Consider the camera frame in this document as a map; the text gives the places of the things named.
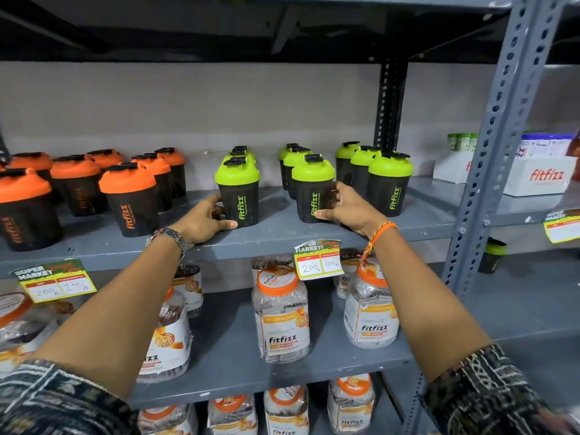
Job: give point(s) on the white tub with blue lid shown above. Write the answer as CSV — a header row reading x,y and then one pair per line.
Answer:
x,y
546,145

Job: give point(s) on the person's right thumb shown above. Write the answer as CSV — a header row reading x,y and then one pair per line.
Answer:
x,y
327,215

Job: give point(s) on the person's left forearm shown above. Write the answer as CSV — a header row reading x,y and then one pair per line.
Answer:
x,y
118,312

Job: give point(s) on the silver metal wristwatch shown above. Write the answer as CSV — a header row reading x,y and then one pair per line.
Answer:
x,y
170,237

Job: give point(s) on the row of clear sachet jars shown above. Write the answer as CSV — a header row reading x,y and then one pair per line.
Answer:
x,y
281,321

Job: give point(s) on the row of orange-lid shakers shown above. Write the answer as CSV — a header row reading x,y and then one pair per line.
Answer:
x,y
129,199

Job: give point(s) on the person's right forearm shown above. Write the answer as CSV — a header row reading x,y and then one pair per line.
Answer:
x,y
421,303

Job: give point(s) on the green capped small bottle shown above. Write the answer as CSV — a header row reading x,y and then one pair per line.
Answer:
x,y
452,142
462,142
473,142

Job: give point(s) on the small white cardboard box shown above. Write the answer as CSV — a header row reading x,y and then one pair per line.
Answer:
x,y
451,167

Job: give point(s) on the person's left hand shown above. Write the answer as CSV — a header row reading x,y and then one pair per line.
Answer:
x,y
197,224

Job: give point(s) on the grey metal shelving rack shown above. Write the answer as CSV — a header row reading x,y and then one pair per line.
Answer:
x,y
521,208
281,233

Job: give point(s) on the orange-lid clear sachet jar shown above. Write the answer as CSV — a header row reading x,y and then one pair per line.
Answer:
x,y
286,412
233,416
351,403
167,421

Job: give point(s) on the brown container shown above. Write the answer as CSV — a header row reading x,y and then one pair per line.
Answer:
x,y
575,153

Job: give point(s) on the yellow green price tag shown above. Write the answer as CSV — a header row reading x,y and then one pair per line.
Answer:
x,y
318,260
56,283
564,228

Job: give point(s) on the patterned dark shirt sleeve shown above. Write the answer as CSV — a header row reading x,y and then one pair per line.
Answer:
x,y
489,394
54,403

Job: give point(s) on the person's right hand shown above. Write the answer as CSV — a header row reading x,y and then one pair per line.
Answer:
x,y
358,212

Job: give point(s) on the large white cardboard box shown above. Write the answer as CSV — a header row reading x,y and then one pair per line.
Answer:
x,y
539,176

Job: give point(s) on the person's left thumb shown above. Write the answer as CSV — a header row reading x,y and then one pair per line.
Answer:
x,y
224,224

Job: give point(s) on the row of green-lid shakers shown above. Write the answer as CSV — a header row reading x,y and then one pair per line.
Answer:
x,y
389,185

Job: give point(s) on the green-lid black shaker bottle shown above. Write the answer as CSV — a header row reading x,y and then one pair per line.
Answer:
x,y
491,258
240,194
310,185

